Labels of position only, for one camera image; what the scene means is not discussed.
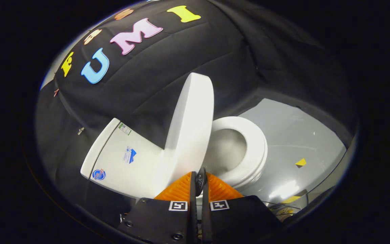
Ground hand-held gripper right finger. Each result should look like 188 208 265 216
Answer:
200 172 285 244

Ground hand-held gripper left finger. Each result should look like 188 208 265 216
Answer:
119 171 198 244

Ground black lid handle knob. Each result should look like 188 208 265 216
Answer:
195 167 207 197

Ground white toilet lid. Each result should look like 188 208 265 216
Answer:
164 72 215 185

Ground white toilet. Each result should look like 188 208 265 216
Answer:
81 117 268 200

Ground white toilet seat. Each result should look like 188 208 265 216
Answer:
211 116 268 189

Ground black backdrop cloth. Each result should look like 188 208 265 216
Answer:
36 0 358 234

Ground thin black cables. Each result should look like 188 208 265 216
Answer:
263 190 309 217

